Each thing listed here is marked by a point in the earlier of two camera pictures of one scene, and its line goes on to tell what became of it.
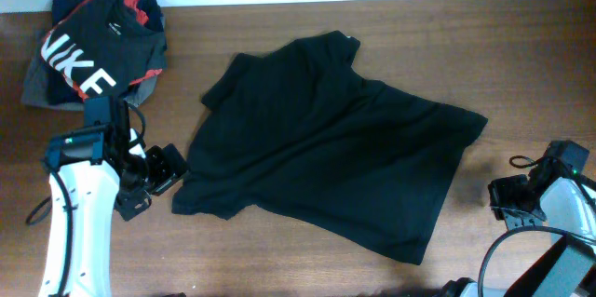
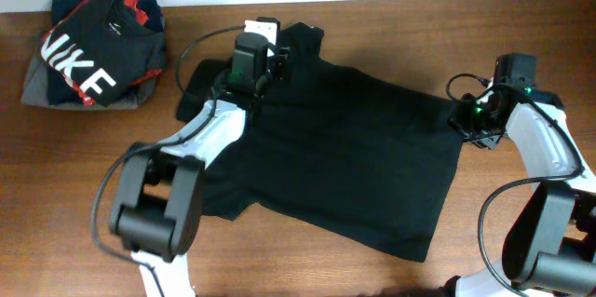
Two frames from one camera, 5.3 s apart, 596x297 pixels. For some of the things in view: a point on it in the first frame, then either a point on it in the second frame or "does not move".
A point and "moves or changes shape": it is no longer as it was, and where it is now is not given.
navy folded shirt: [59, 89] does not move
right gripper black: [497, 189] → [457, 117]
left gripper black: [169, 168] → [281, 60]
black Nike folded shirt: [106, 45] does not move
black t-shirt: [298, 135] moves or changes shape
